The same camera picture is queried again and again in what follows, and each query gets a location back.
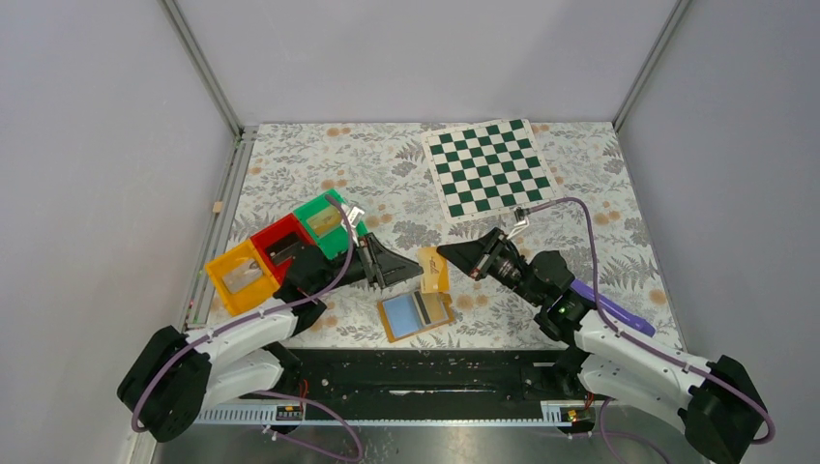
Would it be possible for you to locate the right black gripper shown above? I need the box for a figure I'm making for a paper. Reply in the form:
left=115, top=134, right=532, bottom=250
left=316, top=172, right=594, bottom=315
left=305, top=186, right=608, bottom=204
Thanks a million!
left=438, top=227, right=545, bottom=306

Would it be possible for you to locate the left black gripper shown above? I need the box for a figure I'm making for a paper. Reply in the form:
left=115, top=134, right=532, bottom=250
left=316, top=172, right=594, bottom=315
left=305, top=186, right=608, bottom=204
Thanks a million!
left=312, top=232, right=424, bottom=295

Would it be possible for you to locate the orange card holder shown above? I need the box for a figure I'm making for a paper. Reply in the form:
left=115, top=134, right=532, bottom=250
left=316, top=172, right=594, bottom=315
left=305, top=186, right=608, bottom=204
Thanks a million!
left=376, top=290, right=455, bottom=343

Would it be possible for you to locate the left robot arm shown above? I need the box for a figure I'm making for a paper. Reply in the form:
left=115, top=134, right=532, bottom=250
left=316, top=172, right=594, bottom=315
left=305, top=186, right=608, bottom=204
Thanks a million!
left=116, top=233, right=423, bottom=443

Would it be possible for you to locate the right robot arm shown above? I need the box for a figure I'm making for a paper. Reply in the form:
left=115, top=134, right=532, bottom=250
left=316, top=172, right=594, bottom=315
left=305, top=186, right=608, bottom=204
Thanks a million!
left=437, top=228, right=767, bottom=463

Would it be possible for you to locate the black card in red bin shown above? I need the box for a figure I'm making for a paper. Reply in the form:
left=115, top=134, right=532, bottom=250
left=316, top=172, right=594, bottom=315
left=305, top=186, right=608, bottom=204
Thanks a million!
left=265, top=233, right=304, bottom=267

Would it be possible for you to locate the silver card in yellow bin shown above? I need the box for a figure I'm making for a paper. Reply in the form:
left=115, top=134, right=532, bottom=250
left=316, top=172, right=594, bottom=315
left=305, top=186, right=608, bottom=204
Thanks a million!
left=222, top=258, right=263, bottom=294

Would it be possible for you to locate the green plastic bin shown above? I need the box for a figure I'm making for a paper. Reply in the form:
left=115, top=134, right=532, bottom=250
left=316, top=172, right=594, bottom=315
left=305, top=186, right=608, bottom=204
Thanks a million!
left=294, top=188, right=348, bottom=260

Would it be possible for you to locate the green white chessboard mat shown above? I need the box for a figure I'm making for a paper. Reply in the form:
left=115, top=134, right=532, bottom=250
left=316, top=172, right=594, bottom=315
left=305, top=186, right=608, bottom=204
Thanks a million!
left=421, top=119, right=564, bottom=224

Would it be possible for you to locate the red plastic bin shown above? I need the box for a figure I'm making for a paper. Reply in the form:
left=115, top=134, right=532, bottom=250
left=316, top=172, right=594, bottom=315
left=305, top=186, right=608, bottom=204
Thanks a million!
left=250, top=214, right=315, bottom=282

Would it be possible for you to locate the purple cylinder tool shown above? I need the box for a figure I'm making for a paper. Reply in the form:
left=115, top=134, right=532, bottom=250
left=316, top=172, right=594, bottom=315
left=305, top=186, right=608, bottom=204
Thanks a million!
left=571, top=279, right=656, bottom=337

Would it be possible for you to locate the yellow plastic bin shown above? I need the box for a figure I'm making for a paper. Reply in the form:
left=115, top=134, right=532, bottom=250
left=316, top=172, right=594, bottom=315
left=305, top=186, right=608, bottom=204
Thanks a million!
left=204, top=240, right=280, bottom=316

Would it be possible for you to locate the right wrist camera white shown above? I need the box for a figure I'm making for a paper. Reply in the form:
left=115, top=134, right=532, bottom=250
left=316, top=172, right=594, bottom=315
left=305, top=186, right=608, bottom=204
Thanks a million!
left=507, top=208, right=531, bottom=240

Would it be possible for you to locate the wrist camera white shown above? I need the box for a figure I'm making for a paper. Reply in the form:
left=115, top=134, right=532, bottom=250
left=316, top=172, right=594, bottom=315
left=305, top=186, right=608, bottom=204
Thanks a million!
left=507, top=208, right=531, bottom=240
left=340, top=203, right=365, bottom=246

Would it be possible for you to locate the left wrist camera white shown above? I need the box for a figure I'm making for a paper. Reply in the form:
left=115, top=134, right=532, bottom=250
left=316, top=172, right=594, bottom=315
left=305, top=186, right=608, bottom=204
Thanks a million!
left=340, top=203, right=365, bottom=246

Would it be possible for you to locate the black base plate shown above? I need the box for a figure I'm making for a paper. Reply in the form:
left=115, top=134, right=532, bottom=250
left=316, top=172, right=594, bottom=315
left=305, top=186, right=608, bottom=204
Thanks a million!
left=271, top=349, right=591, bottom=421

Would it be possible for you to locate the aluminium rail front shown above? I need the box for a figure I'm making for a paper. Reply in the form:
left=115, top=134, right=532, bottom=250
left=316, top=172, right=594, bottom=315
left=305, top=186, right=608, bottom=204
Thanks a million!
left=147, top=362, right=722, bottom=429

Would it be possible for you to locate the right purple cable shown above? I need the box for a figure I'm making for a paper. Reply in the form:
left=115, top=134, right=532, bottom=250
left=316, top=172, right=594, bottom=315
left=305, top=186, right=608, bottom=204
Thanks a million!
left=515, top=196, right=776, bottom=464

